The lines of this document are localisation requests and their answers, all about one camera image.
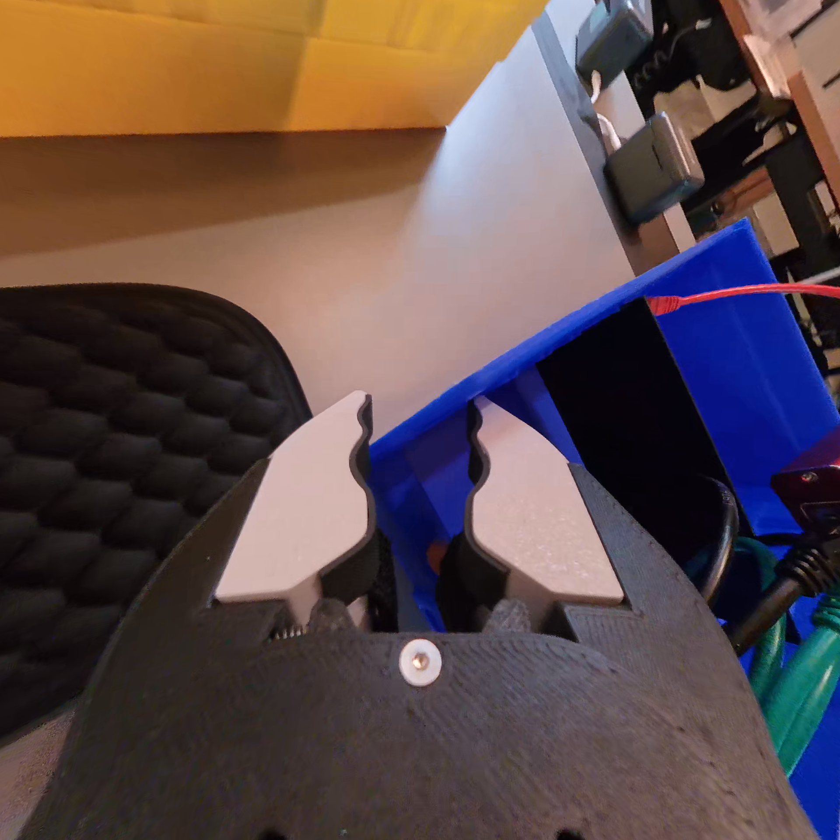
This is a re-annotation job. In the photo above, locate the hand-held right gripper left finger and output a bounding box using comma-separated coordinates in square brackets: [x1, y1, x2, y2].
[215, 392, 376, 626]

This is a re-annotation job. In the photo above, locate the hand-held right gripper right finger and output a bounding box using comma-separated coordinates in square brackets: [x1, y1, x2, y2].
[463, 395, 626, 632]

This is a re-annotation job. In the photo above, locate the blue plastic bin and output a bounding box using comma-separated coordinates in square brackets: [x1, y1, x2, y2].
[366, 218, 840, 840]

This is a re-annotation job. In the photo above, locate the black cable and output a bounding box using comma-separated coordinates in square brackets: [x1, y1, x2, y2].
[686, 476, 840, 654]

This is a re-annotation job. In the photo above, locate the red metal adapter box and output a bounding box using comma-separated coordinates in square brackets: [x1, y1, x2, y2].
[770, 459, 840, 540]

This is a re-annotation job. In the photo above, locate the green cable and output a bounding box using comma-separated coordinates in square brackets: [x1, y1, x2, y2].
[686, 537, 840, 778]

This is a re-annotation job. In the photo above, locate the black honeycomb padded rest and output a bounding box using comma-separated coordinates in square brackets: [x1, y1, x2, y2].
[0, 282, 315, 749]

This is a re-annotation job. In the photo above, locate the grey power adapter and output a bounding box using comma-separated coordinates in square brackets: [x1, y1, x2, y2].
[602, 112, 706, 225]
[575, 0, 655, 91]

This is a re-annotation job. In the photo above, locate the yellow plastic bin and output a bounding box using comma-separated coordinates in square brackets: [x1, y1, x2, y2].
[0, 0, 551, 139]

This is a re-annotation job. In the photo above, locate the red cable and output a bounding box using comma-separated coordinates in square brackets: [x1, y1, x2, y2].
[645, 282, 840, 317]

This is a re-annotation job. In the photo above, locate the thin white cable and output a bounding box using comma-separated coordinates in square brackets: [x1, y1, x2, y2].
[586, 71, 623, 155]

